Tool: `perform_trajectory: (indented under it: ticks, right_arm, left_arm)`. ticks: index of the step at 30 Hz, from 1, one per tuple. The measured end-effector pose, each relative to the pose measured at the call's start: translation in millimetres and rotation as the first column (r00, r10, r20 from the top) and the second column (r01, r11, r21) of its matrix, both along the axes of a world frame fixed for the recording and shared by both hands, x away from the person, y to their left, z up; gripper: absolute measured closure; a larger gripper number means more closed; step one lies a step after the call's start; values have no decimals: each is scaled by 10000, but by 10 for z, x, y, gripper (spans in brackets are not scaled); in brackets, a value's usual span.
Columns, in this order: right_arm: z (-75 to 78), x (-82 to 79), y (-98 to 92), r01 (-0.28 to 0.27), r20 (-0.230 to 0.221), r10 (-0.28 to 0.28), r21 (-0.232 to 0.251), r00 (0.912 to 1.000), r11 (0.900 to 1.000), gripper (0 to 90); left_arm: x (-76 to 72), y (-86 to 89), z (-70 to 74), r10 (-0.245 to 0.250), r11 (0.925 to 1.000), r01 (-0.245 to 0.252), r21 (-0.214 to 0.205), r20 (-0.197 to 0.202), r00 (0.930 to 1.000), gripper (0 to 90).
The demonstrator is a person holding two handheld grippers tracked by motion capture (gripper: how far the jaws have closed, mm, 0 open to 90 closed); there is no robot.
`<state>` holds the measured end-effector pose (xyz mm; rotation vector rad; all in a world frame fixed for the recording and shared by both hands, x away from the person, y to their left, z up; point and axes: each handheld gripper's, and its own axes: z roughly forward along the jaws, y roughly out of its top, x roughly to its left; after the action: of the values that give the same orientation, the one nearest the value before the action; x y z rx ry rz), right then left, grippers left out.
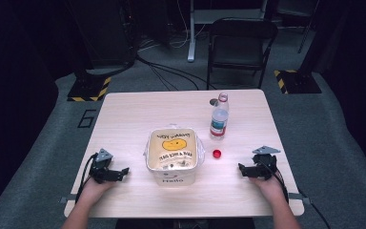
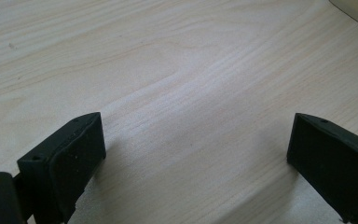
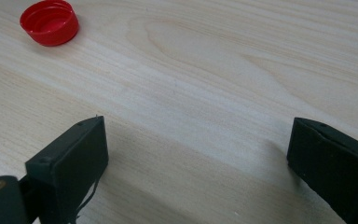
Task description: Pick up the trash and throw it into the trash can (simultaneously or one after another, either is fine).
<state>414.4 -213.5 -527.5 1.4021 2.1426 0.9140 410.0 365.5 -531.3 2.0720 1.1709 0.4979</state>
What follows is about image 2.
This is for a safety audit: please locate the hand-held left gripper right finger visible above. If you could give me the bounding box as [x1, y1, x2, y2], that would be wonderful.
[286, 112, 358, 224]

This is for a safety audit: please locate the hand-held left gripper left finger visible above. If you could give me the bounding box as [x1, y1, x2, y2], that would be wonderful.
[16, 111, 107, 224]

